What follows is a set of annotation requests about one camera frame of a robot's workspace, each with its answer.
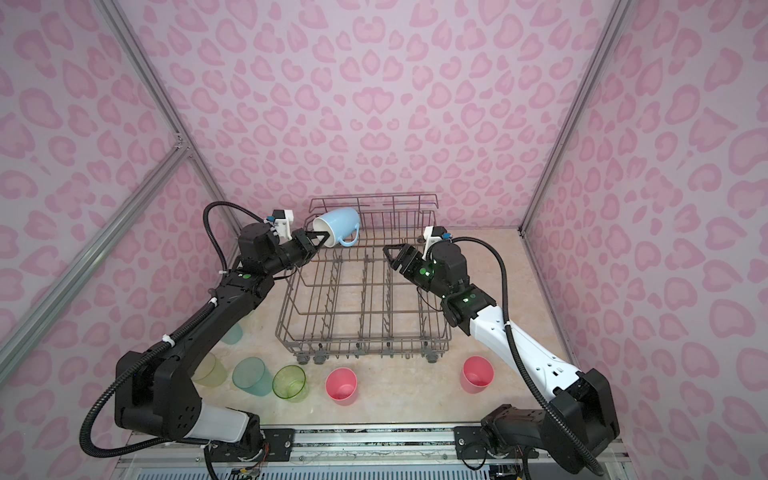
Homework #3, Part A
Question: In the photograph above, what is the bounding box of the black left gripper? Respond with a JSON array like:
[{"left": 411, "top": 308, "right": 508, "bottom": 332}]
[{"left": 262, "top": 229, "right": 328, "bottom": 278}]

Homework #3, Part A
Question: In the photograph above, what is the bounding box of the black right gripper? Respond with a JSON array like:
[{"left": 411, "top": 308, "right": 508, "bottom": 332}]
[{"left": 383, "top": 244, "right": 453, "bottom": 300}]

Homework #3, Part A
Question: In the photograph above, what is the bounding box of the light blue ceramic mug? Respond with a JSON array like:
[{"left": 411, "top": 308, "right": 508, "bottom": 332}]
[{"left": 312, "top": 207, "right": 361, "bottom": 248}]

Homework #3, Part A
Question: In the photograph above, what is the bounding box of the teal textured plastic cup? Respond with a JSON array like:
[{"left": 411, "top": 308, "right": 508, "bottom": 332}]
[{"left": 220, "top": 323, "right": 244, "bottom": 345}]

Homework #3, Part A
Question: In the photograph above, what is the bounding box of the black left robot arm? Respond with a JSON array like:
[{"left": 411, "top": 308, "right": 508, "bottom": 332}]
[{"left": 115, "top": 222, "right": 329, "bottom": 452}]

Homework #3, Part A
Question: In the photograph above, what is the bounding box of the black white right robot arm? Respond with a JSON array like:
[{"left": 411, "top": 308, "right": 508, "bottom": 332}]
[{"left": 383, "top": 237, "right": 620, "bottom": 476}]

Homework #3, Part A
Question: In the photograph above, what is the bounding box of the pink plastic cup right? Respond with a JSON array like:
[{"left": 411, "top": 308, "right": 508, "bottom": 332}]
[{"left": 460, "top": 356, "right": 495, "bottom": 394}]

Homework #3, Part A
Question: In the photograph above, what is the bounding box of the pink plastic cup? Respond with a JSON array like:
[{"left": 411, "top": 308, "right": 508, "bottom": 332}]
[
  {"left": 325, "top": 367, "right": 358, "bottom": 406},
  {"left": 460, "top": 356, "right": 495, "bottom": 394}
]

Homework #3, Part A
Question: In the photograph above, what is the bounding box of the pink plastic cup centre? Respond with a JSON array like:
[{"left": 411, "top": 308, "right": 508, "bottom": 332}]
[{"left": 325, "top": 367, "right": 358, "bottom": 406}]

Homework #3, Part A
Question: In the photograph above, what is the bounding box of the green transparent plastic cup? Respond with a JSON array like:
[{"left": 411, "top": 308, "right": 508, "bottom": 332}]
[{"left": 272, "top": 365, "right": 309, "bottom": 403}]

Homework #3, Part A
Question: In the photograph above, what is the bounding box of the teal plastic cup front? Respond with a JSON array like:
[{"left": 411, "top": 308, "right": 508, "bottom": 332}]
[{"left": 232, "top": 357, "right": 273, "bottom": 397}]

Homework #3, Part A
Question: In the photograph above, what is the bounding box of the pale yellow plastic cup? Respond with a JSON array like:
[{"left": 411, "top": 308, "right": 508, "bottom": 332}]
[{"left": 191, "top": 353, "right": 228, "bottom": 388}]

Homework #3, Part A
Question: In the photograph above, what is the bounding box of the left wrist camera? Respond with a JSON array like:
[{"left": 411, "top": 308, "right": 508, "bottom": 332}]
[{"left": 266, "top": 209, "right": 294, "bottom": 240}]

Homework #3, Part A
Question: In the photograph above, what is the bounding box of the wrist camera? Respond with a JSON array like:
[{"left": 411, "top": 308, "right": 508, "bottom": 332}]
[
  {"left": 422, "top": 226, "right": 451, "bottom": 259},
  {"left": 266, "top": 209, "right": 294, "bottom": 240}
]

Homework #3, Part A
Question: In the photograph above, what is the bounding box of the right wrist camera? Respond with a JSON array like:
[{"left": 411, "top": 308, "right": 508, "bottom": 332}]
[{"left": 422, "top": 226, "right": 451, "bottom": 259}]

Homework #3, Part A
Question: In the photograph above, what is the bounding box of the grey wire dish rack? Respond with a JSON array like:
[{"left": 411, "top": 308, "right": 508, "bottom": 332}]
[{"left": 276, "top": 193, "right": 452, "bottom": 365}]

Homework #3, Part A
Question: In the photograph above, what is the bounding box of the left aluminium frame strut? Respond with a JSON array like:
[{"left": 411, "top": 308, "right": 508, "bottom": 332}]
[{"left": 1, "top": 141, "right": 189, "bottom": 384}]

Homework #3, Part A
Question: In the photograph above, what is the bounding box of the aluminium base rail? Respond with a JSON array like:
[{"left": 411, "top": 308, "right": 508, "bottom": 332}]
[{"left": 111, "top": 419, "right": 638, "bottom": 480}]

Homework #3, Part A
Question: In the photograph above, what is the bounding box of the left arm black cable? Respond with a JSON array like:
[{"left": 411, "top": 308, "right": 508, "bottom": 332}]
[{"left": 79, "top": 200, "right": 265, "bottom": 459}]

